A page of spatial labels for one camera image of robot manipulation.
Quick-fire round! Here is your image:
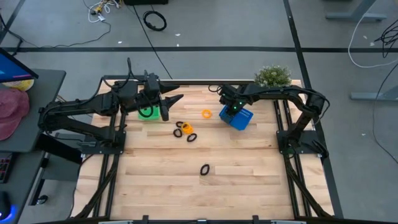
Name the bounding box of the black computer mouse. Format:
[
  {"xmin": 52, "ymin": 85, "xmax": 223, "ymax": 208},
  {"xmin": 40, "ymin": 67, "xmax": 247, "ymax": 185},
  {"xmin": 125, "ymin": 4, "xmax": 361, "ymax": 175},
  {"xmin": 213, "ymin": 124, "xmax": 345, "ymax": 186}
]
[{"xmin": 0, "ymin": 191, "xmax": 12, "ymax": 219}]

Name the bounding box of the long black floor cable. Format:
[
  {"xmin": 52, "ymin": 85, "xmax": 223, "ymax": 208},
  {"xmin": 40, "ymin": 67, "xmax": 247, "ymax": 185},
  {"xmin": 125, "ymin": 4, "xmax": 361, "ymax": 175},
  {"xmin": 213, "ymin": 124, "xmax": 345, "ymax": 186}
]
[
  {"xmin": 132, "ymin": 4, "xmax": 174, "ymax": 80},
  {"xmin": 372, "ymin": 63, "xmax": 398, "ymax": 164}
]

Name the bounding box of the white cable bundle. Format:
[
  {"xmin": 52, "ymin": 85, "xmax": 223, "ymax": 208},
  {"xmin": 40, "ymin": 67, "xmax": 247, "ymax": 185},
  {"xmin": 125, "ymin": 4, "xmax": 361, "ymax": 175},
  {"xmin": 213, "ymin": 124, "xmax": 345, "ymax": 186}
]
[{"xmin": 88, "ymin": 0, "xmax": 121, "ymax": 24}]

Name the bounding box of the coiled black cable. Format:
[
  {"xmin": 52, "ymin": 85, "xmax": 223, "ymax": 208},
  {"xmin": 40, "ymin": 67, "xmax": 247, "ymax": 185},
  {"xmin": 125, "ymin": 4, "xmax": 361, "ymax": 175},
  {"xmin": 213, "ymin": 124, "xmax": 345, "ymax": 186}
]
[{"xmin": 142, "ymin": 10, "xmax": 167, "ymax": 32}]

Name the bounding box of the black computer monitor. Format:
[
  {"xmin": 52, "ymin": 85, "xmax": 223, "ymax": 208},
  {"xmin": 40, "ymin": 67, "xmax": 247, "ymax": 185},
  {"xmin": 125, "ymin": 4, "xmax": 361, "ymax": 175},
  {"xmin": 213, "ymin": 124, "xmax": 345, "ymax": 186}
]
[{"xmin": 0, "ymin": 48, "xmax": 39, "ymax": 84}]

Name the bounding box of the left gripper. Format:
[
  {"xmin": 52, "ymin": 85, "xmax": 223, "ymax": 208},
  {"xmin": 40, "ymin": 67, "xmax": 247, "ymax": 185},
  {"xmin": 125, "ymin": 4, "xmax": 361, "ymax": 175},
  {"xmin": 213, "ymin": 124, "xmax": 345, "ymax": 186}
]
[{"xmin": 144, "ymin": 72, "xmax": 185, "ymax": 122}]

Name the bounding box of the white yellow tub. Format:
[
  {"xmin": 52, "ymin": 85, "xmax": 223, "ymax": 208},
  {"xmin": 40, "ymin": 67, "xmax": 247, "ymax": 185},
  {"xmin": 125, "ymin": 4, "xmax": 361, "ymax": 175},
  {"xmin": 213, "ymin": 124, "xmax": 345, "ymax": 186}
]
[{"xmin": 2, "ymin": 79, "xmax": 34, "ymax": 91}]

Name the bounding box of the white floor cable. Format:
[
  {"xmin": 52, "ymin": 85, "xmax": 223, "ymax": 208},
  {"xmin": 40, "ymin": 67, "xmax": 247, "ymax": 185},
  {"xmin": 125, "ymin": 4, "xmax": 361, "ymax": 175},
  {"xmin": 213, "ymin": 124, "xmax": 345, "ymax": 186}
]
[{"xmin": 348, "ymin": 14, "xmax": 398, "ymax": 68}]

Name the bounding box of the green plastic basket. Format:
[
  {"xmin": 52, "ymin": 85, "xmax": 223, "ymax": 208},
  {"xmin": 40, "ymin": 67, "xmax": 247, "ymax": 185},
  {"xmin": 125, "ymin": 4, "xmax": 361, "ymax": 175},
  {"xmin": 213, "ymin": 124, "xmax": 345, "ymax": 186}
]
[{"xmin": 137, "ymin": 104, "xmax": 160, "ymax": 121}]

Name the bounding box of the black side desk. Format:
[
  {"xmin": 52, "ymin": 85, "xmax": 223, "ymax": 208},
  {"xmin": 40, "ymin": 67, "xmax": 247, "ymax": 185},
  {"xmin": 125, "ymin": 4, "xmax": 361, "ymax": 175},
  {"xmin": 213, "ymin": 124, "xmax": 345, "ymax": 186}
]
[{"xmin": 0, "ymin": 68, "xmax": 67, "ymax": 153}]

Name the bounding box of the black cable bundle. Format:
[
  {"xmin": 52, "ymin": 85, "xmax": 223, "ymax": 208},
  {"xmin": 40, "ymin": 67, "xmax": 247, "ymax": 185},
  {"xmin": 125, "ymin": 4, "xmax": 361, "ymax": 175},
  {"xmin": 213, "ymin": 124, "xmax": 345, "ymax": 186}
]
[{"xmin": 374, "ymin": 19, "xmax": 398, "ymax": 58}]

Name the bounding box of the potted green plant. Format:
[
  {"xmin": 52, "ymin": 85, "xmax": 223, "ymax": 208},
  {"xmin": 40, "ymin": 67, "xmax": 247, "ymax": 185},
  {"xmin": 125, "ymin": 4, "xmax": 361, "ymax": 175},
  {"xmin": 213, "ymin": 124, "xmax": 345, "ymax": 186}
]
[{"xmin": 254, "ymin": 65, "xmax": 293, "ymax": 88}]

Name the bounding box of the dark low desk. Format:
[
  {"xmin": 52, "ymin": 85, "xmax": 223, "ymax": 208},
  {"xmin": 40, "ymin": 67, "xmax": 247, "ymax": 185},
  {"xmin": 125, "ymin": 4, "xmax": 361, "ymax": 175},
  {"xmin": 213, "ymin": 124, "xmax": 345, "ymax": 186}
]
[{"xmin": 0, "ymin": 151, "xmax": 50, "ymax": 224}]

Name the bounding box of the blue plastic basket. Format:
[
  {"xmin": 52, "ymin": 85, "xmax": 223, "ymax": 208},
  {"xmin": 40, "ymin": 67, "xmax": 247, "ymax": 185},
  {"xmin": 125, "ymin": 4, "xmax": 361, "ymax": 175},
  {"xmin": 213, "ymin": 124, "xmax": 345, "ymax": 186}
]
[{"xmin": 218, "ymin": 105, "xmax": 254, "ymax": 131}]

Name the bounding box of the grey desk foot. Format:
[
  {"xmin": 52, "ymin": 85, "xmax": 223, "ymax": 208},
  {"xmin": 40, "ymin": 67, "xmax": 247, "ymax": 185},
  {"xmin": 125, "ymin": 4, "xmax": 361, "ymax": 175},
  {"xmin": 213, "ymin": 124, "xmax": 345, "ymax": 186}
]
[
  {"xmin": 325, "ymin": 0, "xmax": 388, "ymax": 22},
  {"xmin": 350, "ymin": 83, "xmax": 398, "ymax": 102}
]

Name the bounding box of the black keyboard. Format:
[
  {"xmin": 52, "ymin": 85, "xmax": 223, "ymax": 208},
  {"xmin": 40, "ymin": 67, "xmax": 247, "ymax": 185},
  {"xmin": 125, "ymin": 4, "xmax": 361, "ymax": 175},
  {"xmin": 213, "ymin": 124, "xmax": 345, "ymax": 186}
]
[{"xmin": 0, "ymin": 152, "xmax": 13, "ymax": 184}]

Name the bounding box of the red cap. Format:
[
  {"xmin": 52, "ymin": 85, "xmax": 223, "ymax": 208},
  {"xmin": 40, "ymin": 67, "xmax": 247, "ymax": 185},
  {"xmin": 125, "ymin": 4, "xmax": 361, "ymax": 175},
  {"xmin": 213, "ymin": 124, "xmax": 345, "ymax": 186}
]
[{"xmin": 0, "ymin": 88, "xmax": 30, "ymax": 141}]

